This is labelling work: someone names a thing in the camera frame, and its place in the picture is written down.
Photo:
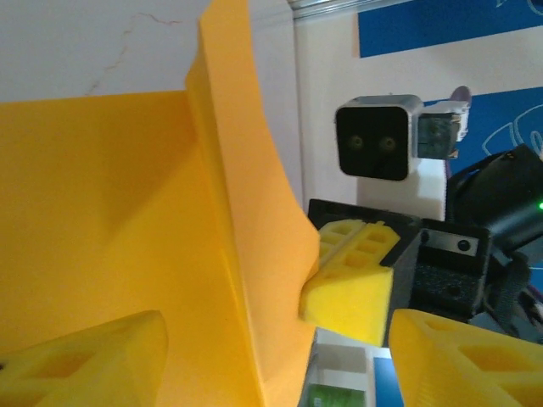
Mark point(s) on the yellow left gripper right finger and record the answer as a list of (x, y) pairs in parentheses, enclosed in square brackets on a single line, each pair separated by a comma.
[(458, 369)]

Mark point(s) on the aluminium table side rail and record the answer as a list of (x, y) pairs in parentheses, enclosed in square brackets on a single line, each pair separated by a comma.
[(339, 6)]

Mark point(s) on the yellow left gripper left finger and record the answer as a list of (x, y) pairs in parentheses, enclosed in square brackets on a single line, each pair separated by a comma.
[(85, 369)]

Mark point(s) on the yellow orange cloth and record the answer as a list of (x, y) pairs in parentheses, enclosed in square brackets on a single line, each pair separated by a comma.
[(148, 191)]

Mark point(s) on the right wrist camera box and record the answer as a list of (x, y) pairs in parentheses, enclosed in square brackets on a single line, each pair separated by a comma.
[(373, 135)]

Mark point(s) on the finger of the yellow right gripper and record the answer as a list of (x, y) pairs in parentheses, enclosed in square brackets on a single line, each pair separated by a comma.
[(352, 301), (339, 233)]

